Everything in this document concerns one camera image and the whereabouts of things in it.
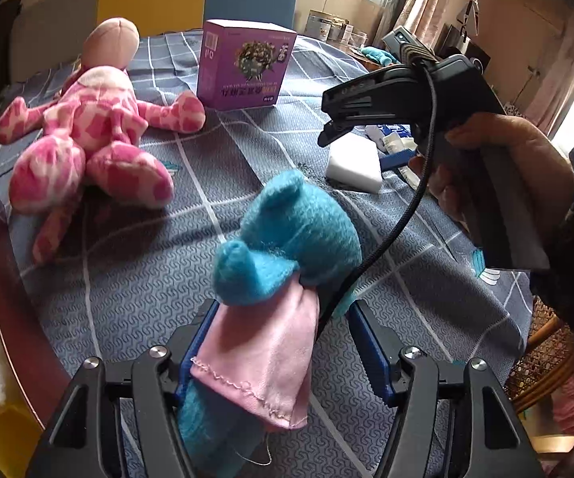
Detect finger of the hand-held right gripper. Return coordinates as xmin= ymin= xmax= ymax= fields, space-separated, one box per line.
xmin=321 ymin=66 xmax=420 ymax=123
xmin=318 ymin=119 xmax=356 ymax=148

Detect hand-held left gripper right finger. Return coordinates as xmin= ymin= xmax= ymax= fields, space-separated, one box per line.
xmin=349 ymin=299 xmax=537 ymax=478

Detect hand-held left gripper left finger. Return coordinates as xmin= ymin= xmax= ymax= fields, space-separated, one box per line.
xmin=28 ymin=299 xmax=218 ymax=478

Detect blue plush toy pink dress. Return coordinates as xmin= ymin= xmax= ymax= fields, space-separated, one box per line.
xmin=177 ymin=169 xmax=365 ymax=471

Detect yellow bag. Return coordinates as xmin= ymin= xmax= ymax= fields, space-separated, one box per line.
xmin=0 ymin=173 xmax=46 ymax=464

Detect person's right hand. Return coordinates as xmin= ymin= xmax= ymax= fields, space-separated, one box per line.
xmin=409 ymin=112 xmax=574 ymax=232

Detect white sponge block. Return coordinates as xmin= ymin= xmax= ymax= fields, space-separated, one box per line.
xmin=326 ymin=137 xmax=383 ymax=194

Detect teal fluffy item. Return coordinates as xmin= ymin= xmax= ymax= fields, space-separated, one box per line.
xmin=361 ymin=46 xmax=396 ymax=67

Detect blue white packet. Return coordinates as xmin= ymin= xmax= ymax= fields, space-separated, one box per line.
xmin=366 ymin=123 xmax=413 ymax=154

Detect grey checked bedsheet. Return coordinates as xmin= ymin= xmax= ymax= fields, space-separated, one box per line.
xmin=0 ymin=30 xmax=537 ymax=478

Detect metal tins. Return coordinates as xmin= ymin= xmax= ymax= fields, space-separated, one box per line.
xmin=306 ymin=9 xmax=352 ymax=41

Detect purple printed box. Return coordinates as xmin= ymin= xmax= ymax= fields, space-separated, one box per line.
xmin=196 ymin=19 xmax=298 ymax=111

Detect wicker chair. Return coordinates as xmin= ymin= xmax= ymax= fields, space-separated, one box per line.
xmin=507 ymin=296 xmax=574 ymax=411

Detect pink spotted plush toy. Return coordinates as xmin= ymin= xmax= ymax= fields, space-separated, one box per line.
xmin=0 ymin=17 xmax=205 ymax=266

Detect black braided cable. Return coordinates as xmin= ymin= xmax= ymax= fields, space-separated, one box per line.
xmin=317 ymin=62 xmax=440 ymax=344

